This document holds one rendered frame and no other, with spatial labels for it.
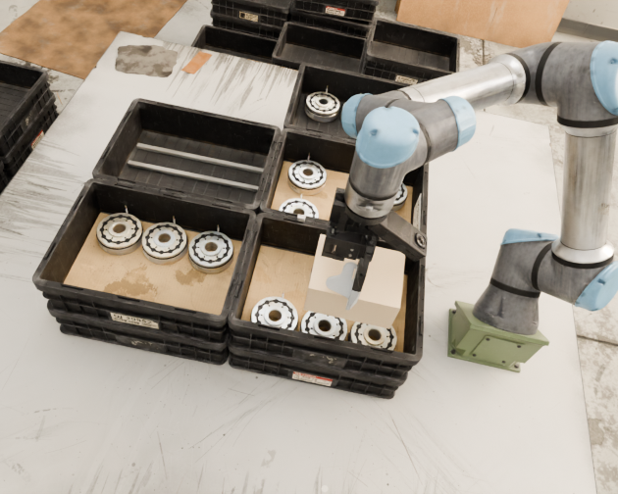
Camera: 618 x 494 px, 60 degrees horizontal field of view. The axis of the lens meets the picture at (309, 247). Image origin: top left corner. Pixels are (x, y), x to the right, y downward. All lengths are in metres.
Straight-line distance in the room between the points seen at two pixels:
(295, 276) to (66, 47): 2.43
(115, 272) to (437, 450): 0.83
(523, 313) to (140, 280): 0.87
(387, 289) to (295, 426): 0.45
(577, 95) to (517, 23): 2.92
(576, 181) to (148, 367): 0.98
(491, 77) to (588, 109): 0.17
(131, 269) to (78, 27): 2.43
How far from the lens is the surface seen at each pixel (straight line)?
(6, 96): 2.53
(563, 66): 1.08
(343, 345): 1.09
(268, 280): 1.26
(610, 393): 2.51
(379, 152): 0.70
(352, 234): 0.85
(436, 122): 0.77
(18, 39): 3.54
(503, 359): 1.41
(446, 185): 1.77
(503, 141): 2.01
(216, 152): 1.53
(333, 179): 1.49
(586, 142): 1.11
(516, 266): 1.30
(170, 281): 1.27
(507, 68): 1.09
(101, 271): 1.31
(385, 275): 0.96
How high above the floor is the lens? 1.89
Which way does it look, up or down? 53 degrees down
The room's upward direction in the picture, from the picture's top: 12 degrees clockwise
